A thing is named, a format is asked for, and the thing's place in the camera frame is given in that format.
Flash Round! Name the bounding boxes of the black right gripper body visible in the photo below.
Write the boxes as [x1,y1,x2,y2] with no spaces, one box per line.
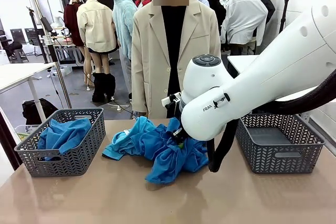
[165,100,182,119]

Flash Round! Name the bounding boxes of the person in beige coat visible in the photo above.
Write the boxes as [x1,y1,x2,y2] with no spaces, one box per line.
[131,0,222,120]

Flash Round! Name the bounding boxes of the black mannequin boots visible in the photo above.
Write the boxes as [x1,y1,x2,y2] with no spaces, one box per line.
[91,72,117,103]

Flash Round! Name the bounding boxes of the white desk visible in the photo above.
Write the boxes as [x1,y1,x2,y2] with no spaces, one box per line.
[227,55,336,127]

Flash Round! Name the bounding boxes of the empty grey plastic basket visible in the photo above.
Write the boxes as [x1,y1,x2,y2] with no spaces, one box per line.
[235,113,326,175]

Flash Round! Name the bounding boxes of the grey basket with clothes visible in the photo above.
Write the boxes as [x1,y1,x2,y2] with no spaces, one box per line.
[14,108,107,178]

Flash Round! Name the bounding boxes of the mannequin in pale blue fleece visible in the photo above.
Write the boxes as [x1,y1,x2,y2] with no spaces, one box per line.
[112,0,138,101]

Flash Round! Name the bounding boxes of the mannequin in black jacket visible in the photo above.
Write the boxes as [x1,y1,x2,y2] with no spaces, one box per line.
[201,0,227,51]

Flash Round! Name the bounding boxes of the silver pole stand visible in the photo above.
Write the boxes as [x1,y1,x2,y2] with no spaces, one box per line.
[25,0,73,109]

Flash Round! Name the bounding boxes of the mannequin in white shirt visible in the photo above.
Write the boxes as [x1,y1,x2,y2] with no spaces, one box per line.
[219,0,269,52]

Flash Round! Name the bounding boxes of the mannequin in cream jacket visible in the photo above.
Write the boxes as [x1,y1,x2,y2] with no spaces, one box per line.
[76,0,118,88]

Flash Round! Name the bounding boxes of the mannequin in maroon top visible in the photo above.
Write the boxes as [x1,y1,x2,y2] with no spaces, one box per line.
[64,0,85,49]

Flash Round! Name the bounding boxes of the black bag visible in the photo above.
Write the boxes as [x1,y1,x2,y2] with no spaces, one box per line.
[22,98,59,126]

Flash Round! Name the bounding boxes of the mannequin in black coat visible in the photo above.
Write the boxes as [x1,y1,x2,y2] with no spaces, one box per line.
[250,0,276,25]

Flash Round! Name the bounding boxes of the black tripod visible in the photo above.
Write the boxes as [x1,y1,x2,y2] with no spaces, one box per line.
[278,0,292,35]

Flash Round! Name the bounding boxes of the black light stand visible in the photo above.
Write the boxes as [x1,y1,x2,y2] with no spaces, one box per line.
[26,6,51,64]

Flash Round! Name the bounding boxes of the white table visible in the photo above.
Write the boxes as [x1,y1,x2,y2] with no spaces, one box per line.
[0,62,56,124]

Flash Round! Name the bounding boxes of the whiteboard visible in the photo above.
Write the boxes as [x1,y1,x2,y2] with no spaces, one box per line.
[29,0,51,25]

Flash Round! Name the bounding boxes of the black office chair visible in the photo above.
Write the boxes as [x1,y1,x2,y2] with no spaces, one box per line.
[0,36,29,63]

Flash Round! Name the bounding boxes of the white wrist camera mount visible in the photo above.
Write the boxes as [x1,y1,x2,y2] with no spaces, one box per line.
[161,91,182,108]

